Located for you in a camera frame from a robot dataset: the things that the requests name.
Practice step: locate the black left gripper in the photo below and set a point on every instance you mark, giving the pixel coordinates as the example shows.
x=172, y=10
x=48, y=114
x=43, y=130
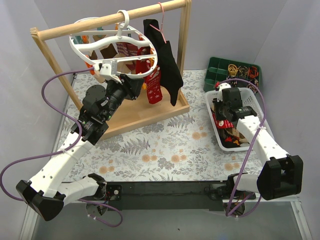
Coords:
x=130, y=86

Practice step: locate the black hanging sock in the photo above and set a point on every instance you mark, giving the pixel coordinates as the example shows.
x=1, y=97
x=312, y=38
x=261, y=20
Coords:
x=171, y=78

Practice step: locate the white round clip hanger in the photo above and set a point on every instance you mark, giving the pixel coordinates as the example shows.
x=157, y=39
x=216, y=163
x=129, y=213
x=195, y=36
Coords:
x=126, y=41

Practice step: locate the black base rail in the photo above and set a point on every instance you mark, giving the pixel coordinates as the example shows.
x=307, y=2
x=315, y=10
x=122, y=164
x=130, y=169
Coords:
x=167, y=195

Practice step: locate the wooden clothes rack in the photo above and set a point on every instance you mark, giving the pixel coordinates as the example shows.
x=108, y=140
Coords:
x=138, y=113

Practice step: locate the green compartment tray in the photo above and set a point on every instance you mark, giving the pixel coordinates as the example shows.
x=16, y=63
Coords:
x=220, y=69

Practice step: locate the floral table mat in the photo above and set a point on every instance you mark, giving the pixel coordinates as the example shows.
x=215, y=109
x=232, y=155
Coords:
x=181, y=148

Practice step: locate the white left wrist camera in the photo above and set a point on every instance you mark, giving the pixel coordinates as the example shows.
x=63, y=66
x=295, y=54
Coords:
x=106, y=71

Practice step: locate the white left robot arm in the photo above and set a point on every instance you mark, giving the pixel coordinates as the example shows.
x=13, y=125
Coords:
x=45, y=192

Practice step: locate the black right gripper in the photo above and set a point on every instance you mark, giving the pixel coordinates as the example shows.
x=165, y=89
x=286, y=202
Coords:
x=219, y=110

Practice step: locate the white plastic basket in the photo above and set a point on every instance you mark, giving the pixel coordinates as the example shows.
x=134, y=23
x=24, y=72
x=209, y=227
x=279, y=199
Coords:
x=248, y=99

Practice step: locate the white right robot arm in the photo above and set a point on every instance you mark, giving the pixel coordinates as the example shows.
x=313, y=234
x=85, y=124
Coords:
x=282, y=173

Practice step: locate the red christmas sock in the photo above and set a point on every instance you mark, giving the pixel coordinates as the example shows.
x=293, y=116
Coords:
x=153, y=86
x=223, y=124

